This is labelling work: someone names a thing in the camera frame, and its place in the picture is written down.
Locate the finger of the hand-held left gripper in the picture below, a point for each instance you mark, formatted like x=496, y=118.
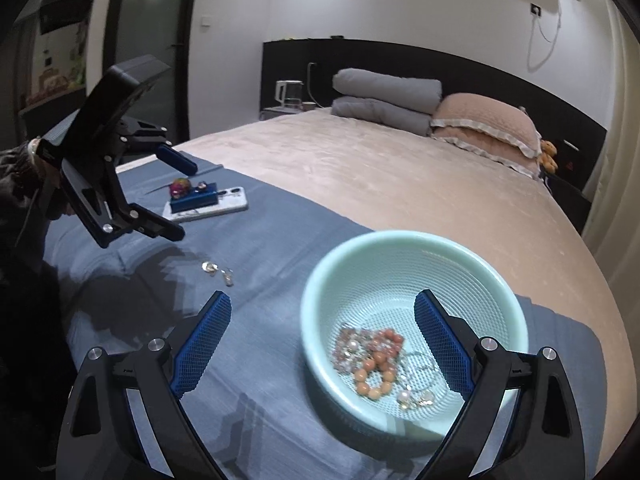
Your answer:
x=150, y=225
x=177, y=160

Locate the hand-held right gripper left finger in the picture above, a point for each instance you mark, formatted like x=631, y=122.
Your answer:
x=205, y=340

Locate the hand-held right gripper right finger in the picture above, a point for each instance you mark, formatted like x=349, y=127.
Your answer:
x=440, y=340

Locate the small silver earrings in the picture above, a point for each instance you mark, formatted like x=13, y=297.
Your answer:
x=227, y=276

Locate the silver hoop pearl earring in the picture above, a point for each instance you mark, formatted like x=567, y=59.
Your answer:
x=403, y=399

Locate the small gold earring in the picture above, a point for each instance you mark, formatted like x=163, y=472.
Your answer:
x=207, y=266

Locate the mint green plastic basket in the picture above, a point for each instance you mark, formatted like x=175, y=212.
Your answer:
x=380, y=270

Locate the person's left forearm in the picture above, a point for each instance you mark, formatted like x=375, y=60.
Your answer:
x=22, y=170

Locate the iridescent glass ball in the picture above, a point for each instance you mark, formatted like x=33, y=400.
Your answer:
x=180, y=187

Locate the blue metallic box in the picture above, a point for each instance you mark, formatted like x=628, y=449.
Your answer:
x=197, y=201

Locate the phone with white case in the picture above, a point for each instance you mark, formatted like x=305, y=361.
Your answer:
x=235, y=202

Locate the glass door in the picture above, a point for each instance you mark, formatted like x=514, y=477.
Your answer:
x=155, y=35

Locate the cluttered storage shelf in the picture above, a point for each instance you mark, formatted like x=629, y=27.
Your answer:
x=60, y=35

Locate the blue cloth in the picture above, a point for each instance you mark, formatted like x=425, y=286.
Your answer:
x=260, y=260

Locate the bedside table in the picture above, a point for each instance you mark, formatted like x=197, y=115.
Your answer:
x=275, y=111

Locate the white electric kettle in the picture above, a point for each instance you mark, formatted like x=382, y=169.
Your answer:
x=289, y=94

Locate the small mug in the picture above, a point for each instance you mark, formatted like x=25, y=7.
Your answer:
x=308, y=106

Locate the pink frilled pillow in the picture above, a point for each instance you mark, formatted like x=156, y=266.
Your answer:
x=500, y=155
x=480, y=115

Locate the grey pillow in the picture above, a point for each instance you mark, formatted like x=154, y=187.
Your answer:
x=380, y=115
x=385, y=87

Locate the brown plush toy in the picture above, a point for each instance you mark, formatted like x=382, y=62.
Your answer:
x=548, y=155

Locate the black headboard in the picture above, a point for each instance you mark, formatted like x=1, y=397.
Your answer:
x=400, y=60

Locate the beige curtain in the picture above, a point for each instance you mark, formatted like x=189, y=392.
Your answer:
x=615, y=160

